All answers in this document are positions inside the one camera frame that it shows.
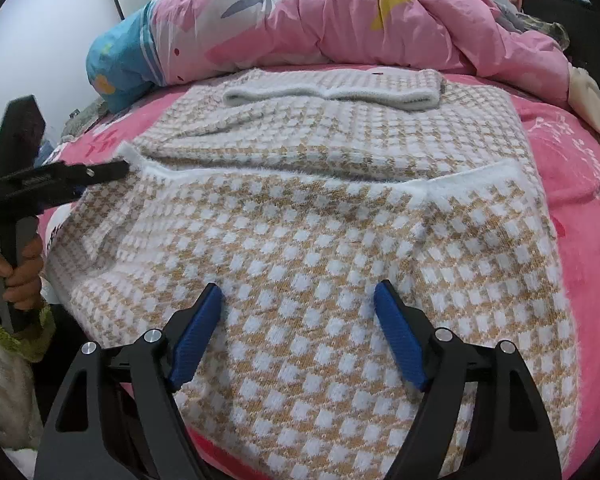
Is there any pink cartoon quilt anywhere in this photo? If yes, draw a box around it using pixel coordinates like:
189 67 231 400
86 0 571 113

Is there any person's left hand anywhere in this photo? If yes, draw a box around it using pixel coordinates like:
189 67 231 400
0 249 45 312

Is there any person's left forearm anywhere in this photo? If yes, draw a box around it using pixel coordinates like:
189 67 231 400
0 287 57 451

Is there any pink floral blanket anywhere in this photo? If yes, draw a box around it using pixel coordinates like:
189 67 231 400
40 62 600 480

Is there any black padded headboard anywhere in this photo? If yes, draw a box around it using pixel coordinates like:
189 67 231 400
522 0 594 53

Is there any camouflage garment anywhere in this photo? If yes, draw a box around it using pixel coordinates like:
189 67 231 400
495 2 572 52

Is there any cream garment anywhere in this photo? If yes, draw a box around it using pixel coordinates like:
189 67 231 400
567 62 600 146

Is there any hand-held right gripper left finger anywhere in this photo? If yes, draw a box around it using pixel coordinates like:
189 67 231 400
34 282 225 480

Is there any beige houndstooth coat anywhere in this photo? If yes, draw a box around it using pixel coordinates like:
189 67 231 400
45 67 581 480

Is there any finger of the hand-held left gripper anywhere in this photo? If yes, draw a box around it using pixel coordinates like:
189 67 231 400
10 185 88 209
7 160 131 192

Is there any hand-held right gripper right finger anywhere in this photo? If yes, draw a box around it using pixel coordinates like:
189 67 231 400
373 280 563 480

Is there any grey patterned cloth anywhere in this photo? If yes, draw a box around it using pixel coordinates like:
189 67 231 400
60 97 109 142

